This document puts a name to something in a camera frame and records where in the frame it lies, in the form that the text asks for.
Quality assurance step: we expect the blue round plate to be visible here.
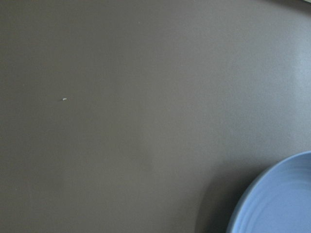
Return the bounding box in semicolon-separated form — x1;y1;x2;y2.
226;151;311;233

